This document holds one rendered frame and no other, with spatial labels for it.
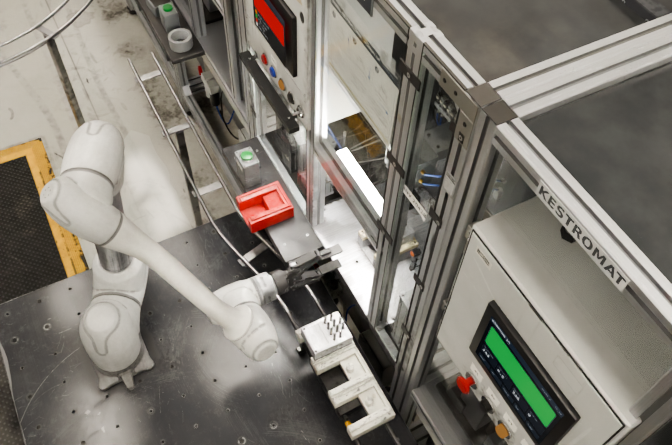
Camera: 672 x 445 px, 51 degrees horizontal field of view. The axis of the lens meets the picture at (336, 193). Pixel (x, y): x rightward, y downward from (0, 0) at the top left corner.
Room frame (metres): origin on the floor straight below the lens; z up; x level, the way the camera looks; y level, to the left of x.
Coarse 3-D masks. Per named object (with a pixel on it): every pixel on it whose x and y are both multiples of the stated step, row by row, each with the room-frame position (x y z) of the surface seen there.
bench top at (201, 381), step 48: (192, 240) 1.38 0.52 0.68; (240, 240) 1.39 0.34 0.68; (48, 288) 1.15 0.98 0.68; (0, 336) 0.96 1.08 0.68; (48, 336) 0.97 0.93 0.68; (144, 336) 0.99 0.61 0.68; (192, 336) 1.00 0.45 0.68; (288, 336) 1.02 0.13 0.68; (48, 384) 0.81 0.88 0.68; (96, 384) 0.82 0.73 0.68; (144, 384) 0.83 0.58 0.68; (192, 384) 0.84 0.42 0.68; (240, 384) 0.85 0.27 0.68; (288, 384) 0.86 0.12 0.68; (48, 432) 0.66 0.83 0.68; (96, 432) 0.67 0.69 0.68; (144, 432) 0.68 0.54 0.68; (192, 432) 0.69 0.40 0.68; (240, 432) 0.69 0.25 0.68; (288, 432) 0.70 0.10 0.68; (336, 432) 0.71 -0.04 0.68; (384, 432) 0.72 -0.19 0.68
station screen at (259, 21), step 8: (264, 0) 1.49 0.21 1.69; (256, 8) 1.54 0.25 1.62; (272, 8) 1.45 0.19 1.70; (256, 16) 1.55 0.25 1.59; (280, 16) 1.41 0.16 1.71; (256, 24) 1.55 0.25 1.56; (264, 24) 1.50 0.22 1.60; (264, 32) 1.50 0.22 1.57; (272, 32) 1.45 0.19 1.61; (272, 40) 1.46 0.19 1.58; (272, 48) 1.46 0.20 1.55; (280, 48) 1.41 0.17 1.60; (280, 56) 1.41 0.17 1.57
